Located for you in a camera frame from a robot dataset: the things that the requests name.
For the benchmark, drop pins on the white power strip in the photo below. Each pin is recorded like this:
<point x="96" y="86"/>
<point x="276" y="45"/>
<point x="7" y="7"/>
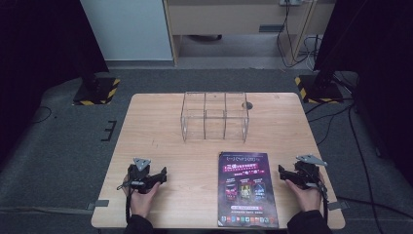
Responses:
<point x="290" y="2"/>

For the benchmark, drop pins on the grey tape strip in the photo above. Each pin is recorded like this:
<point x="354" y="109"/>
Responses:
<point x="98" y="204"/>
<point x="337" y="205"/>

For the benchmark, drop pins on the dark curtain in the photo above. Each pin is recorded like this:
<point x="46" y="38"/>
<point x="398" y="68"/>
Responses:
<point x="35" y="48"/>
<point x="383" y="65"/>

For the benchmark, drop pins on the black stand post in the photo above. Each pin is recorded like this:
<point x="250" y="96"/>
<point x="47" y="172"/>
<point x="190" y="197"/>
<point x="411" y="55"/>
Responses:
<point x="324" y="74"/>
<point x="89" y="74"/>

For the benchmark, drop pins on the black yellow striped stand base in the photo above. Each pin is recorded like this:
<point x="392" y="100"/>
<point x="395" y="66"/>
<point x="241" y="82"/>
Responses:
<point x="319" y="91"/>
<point x="97" y="92"/>

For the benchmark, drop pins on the person's right hand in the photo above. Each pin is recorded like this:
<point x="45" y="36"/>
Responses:
<point x="310" y="200"/>

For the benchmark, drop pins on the person's left hand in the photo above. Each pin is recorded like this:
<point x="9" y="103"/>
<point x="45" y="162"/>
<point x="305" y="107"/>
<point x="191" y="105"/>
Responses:
<point x="141" y="203"/>

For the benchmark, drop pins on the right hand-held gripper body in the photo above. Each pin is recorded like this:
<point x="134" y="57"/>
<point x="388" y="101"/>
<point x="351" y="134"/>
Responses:
<point x="307" y="175"/>

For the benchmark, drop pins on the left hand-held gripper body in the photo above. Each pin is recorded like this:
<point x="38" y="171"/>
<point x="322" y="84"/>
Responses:
<point x="139" y="180"/>

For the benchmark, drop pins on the clear acrylic file rack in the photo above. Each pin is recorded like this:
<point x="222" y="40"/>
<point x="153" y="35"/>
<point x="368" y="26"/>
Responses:
<point x="214" y="117"/>

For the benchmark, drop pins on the purple magazine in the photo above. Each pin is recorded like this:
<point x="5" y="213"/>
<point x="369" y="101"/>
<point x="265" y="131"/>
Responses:
<point x="248" y="190"/>

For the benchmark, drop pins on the white cabinet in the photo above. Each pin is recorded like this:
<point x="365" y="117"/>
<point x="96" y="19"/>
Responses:
<point x="126" y="29"/>

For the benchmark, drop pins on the light wooden desk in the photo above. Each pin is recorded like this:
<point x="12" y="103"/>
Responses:
<point x="227" y="16"/>

